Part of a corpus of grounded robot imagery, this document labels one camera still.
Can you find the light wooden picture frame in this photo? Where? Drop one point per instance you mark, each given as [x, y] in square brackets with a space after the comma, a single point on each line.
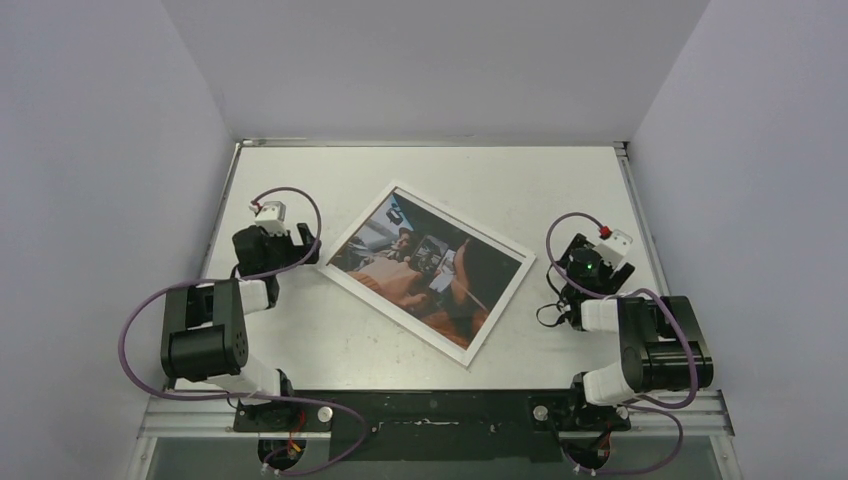
[503, 298]

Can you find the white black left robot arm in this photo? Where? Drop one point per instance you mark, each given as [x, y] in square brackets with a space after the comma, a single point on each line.
[204, 336]

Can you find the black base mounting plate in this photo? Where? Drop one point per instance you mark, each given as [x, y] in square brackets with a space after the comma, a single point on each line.
[440, 425]

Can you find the aluminium front rail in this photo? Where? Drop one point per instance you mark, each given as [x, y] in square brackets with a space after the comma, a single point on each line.
[706, 416]

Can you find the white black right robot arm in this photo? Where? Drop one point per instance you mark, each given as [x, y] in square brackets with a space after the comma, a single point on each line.
[661, 345]

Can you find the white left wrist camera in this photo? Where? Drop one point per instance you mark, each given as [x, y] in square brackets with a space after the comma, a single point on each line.
[270, 217]

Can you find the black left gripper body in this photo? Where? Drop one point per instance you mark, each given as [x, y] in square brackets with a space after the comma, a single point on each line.
[283, 252]

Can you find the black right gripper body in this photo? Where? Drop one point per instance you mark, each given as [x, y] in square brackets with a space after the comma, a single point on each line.
[616, 277]

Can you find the clear plastic sheet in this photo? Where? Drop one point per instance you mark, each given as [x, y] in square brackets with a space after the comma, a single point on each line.
[464, 291]

